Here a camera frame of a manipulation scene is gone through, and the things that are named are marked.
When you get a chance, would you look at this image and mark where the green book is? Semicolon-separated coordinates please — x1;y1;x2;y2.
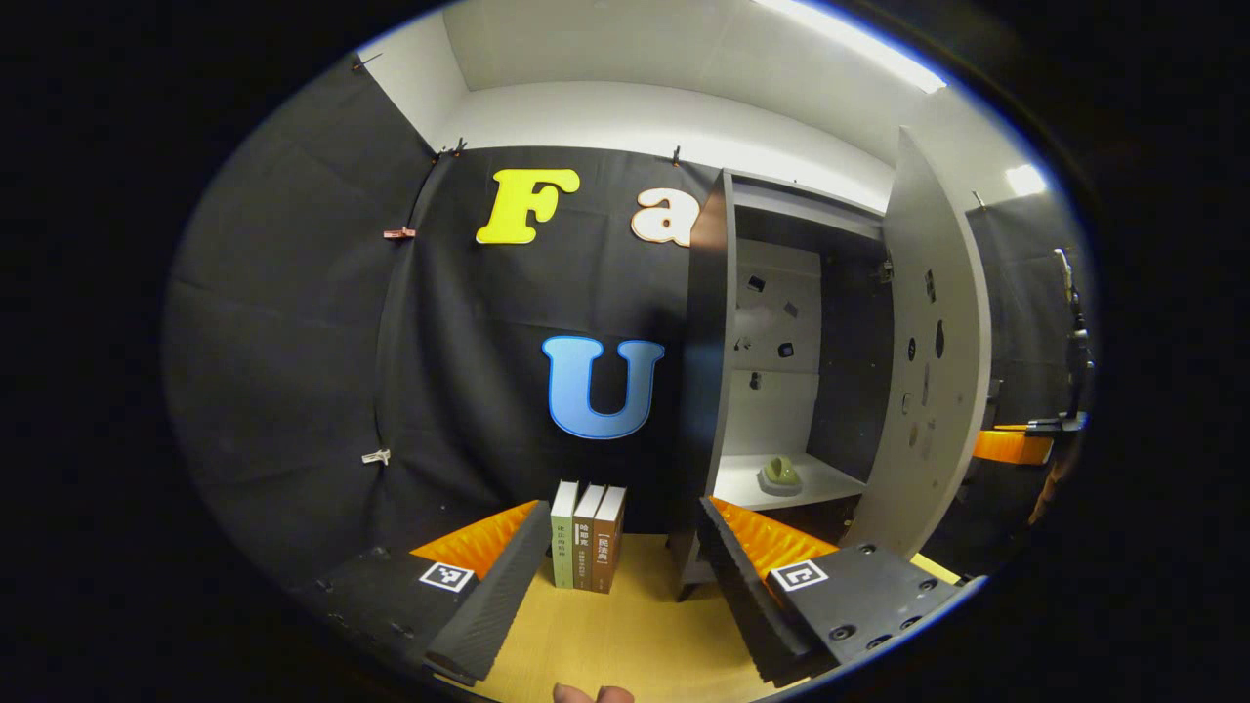
550;479;580;590

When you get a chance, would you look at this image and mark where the dark grey cabinet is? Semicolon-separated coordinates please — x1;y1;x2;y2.
667;168;895;601

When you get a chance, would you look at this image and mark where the dark brown book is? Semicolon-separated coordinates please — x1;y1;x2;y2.
592;485;628;595

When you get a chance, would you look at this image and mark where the grey cabinet door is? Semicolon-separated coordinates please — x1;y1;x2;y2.
842;127;994;559

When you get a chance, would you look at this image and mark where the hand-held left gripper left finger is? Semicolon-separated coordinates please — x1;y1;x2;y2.
293;500;553;684

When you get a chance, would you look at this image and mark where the long ceiling light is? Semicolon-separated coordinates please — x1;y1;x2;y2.
757;0;950;96

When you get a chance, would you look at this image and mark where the beige brown book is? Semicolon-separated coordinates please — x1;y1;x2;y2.
573;483;606;592

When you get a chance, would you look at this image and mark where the black backdrop cloth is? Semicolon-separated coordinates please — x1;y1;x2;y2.
164;59;1095;587

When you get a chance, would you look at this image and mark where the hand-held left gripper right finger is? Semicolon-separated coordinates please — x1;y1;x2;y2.
698;495;963;687

